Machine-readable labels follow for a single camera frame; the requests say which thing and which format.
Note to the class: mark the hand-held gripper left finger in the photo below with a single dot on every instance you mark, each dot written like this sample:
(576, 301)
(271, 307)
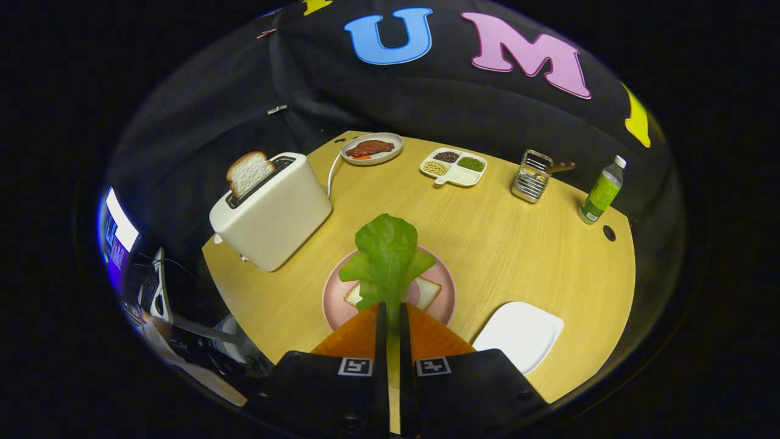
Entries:
(381, 366)

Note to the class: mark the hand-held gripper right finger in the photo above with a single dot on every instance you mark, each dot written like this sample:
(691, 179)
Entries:
(406, 366)

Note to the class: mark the green lettuce leaf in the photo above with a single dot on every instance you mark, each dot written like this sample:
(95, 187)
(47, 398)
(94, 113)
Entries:
(387, 256)

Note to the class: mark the toasted bread slice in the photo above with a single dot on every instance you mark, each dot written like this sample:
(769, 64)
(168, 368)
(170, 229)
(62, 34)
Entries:
(248, 174)

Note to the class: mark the white bread slice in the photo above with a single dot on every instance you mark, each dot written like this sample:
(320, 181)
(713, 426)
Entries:
(426, 292)

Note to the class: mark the pink plate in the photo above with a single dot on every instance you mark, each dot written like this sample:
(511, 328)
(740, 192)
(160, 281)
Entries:
(442, 292)

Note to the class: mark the white square plate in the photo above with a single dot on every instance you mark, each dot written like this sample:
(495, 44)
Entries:
(518, 335)

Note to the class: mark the white toaster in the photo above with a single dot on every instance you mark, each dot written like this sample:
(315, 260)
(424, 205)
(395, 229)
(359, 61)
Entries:
(274, 219)

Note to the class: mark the divided white bean dish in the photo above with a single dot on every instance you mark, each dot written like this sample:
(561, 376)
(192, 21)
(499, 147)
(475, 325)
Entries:
(463, 177)

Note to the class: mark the red meat slice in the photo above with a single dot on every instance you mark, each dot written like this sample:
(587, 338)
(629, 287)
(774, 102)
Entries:
(370, 148)

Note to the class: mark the round white plate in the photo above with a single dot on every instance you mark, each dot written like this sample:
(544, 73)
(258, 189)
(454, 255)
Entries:
(393, 143)

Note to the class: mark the white keyboard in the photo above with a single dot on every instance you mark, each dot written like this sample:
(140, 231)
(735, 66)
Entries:
(155, 286)

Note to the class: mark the green drink bottle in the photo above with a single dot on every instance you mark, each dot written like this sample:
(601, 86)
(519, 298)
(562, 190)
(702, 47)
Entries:
(600, 195)

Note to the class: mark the silver clip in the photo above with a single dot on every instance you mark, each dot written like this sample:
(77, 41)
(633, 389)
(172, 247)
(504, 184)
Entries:
(277, 110)

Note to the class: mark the black backdrop cloth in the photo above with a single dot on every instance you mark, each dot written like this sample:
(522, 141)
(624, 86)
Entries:
(213, 122)

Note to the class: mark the computer monitor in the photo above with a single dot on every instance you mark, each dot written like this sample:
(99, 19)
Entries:
(119, 225)

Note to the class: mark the copper clip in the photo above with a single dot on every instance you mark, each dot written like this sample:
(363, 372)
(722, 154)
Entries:
(266, 32)

